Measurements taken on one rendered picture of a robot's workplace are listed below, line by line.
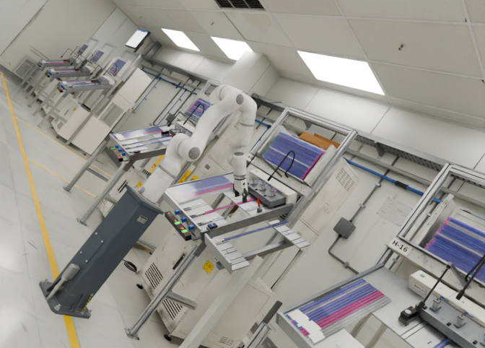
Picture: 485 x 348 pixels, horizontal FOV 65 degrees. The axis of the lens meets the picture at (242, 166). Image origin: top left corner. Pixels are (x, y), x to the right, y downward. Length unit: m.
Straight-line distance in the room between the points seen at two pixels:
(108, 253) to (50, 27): 8.88
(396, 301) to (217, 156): 2.46
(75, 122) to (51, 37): 4.24
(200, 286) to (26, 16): 8.87
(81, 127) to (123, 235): 4.75
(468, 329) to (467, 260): 0.33
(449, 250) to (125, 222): 1.63
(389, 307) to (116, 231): 1.40
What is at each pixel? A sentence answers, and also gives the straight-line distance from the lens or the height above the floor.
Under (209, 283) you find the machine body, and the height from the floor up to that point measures 0.47.
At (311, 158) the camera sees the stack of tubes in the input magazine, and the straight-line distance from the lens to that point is 2.75.
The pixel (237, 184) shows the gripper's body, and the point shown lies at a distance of 2.44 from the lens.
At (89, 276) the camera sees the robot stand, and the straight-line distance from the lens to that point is 2.23.
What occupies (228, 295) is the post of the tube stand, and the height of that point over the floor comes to 0.56.
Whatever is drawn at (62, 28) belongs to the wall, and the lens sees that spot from 10.71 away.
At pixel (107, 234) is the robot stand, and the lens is 2.17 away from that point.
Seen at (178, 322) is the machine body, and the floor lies 0.15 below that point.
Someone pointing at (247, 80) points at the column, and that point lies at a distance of 5.98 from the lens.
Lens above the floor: 1.02
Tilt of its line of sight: 4 degrees up
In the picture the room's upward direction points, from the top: 38 degrees clockwise
